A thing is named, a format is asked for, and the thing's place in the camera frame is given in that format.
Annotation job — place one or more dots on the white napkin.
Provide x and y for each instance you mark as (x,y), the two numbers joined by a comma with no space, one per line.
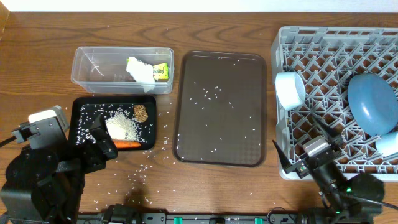
(142,73)

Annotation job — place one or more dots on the orange carrot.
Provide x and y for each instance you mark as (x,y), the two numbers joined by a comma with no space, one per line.
(124,144)

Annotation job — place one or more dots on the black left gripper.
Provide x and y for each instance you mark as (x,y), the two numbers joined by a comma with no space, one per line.
(94,149)

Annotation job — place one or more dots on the brown food scrap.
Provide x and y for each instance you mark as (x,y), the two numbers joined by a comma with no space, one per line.
(140,113)

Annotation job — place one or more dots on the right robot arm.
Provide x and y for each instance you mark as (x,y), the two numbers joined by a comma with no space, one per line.
(355,200)

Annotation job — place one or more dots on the blue plate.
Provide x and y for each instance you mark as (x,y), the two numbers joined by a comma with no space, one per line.
(373,104)

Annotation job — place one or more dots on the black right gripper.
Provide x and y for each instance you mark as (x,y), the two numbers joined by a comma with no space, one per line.
(306,163)

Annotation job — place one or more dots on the black rail at table edge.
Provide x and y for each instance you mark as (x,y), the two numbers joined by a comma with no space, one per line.
(121,214)

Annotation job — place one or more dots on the brown serving tray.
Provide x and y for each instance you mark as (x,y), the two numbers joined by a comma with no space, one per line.
(221,112)

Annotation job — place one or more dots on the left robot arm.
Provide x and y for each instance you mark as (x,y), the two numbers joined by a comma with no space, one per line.
(44,183)

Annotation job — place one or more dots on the clear plastic bin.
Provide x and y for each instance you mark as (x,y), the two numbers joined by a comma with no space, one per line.
(103,69)

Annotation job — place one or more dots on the black plastic bin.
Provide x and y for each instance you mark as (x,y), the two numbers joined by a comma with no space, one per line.
(86,109)

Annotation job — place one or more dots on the small light blue cup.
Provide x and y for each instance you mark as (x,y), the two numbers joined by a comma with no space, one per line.
(387,144)

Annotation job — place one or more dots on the foil snack wrapper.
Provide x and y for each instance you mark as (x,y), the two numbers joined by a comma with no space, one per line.
(161,72)

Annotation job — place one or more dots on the light blue rice bowl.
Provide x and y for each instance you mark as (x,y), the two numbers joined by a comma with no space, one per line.
(290,90)

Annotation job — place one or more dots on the white rice pile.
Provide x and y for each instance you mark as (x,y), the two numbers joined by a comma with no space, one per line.
(120,127)

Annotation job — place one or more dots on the grey dishwasher rack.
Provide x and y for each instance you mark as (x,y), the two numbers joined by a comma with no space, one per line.
(327,58)

